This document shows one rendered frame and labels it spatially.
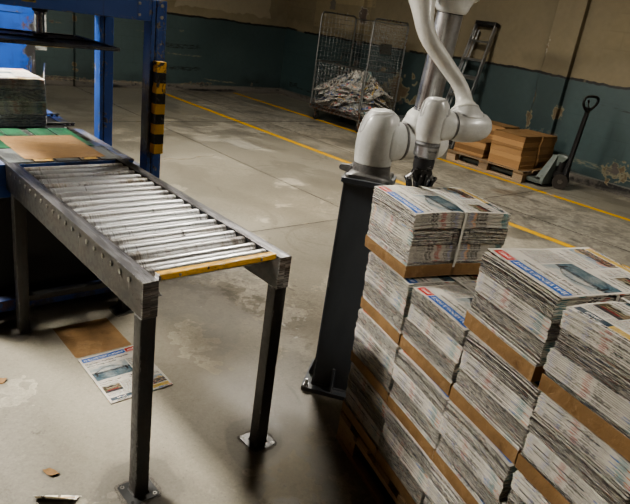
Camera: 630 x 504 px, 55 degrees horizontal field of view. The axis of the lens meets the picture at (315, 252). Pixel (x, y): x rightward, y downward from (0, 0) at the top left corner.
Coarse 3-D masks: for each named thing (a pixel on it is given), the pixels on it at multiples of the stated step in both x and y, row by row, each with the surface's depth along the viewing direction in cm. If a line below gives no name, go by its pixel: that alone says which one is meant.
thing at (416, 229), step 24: (384, 192) 202; (408, 192) 205; (384, 216) 204; (408, 216) 189; (432, 216) 187; (456, 216) 191; (384, 240) 205; (408, 240) 191; (432, 240) 192; (408, 264) 192; (432, 264) 196
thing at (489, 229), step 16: (448, 192) 213; (464, 192) 216; (480, 208) 199; (496, 208) 203; (480, 224) 196; (496, 224) 199; (480, 240) 199; (496, 240) 202; (464, 256) 200; (480, 256) 203
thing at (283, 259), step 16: (128, 160) 295; (144, 176) 273; (176, 192) 257; (192, 208) 245; (208, 208) 243; (224, 224) 228; (256, 240) 217; (288, 256) 207; (256, 272) 216; (272, 272) 209; (288, 272) 209
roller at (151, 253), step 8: (216, 240) 211; (224, 240) 213; (232, 240) 214; (240, 240) 216; (160, 248) 198; (168, 248) 199; (176, 248) 200; (184, 248) 202; (192, 248) 204; (200, 248) 206; (208, 248) 208; (136, 256) 191; (144, 256) 192; (152, 256) 194
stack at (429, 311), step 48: (384, 288) 206; (432, 288) 191; (384, 336) 207; (432, 336) 182; (384, 384) 208; (432, 384) 181; (480, 384) 162; (528, 384) 145; (384, 432) 209; (432, 432) 183; (480, 432) 162; (528, 432) 146; (576, 432) 132; (384, 480) 209; (432, 480) 182; (480, 480) 162; (576, 480) 132; (624, 480) 121
